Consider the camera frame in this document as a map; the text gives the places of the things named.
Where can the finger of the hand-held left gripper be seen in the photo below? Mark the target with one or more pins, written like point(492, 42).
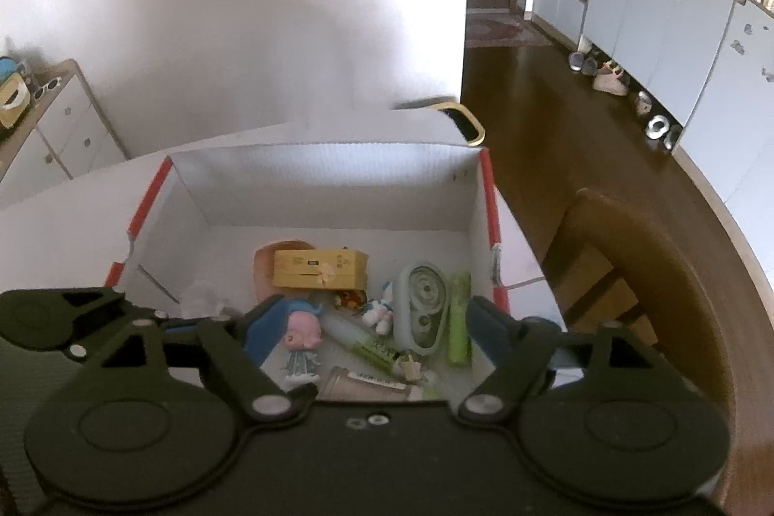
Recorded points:
point(181, 313)

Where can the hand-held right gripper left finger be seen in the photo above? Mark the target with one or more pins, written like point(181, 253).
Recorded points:
point(263, 331)

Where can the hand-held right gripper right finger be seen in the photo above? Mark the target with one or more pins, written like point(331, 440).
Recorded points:
point(490, 331)

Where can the green highlighter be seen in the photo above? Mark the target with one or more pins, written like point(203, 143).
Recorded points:
point(459, 328)

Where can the pink haired doll figure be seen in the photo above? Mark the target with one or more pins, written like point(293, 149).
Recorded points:
point(304, 331)

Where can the pink foot shaped dish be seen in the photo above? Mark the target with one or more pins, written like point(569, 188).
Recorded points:
point(264, 274)

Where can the grey correction tape dispenser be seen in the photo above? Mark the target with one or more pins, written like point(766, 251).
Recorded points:
point(423, 331)

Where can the yellow small carton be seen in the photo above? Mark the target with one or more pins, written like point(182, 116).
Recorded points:
point(302, 268)

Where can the small beige toy figure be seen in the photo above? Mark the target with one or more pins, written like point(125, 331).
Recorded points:
point(411, 365)

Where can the white and green glue pen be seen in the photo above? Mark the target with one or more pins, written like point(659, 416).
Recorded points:
point(369, 350)

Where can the jar with green lid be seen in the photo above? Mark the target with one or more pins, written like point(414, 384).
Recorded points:
point(363, 386)

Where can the red cardboard box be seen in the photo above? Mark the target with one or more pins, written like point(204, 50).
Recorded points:
point(338, 189)

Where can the brown wooden chair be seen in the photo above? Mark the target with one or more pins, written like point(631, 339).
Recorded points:
point(665, 274)

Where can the white drawer cabinet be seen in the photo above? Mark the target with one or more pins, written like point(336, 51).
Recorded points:
point(60, 135)

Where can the teal tissue box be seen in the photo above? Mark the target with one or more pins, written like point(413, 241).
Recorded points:
point(12, 99)

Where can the white sunglasses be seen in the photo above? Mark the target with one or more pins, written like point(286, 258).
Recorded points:
point(47, 88)

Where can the white and black shoe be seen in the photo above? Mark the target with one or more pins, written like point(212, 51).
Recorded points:
point(656, 125)

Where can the grey slippers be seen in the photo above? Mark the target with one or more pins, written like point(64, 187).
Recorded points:
point(581, 61)

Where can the patterned door mat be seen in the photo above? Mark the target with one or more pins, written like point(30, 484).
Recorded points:
point(502, 31)

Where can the white and wood wall cabinet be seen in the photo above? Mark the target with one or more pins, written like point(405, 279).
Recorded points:
point(641, 8)

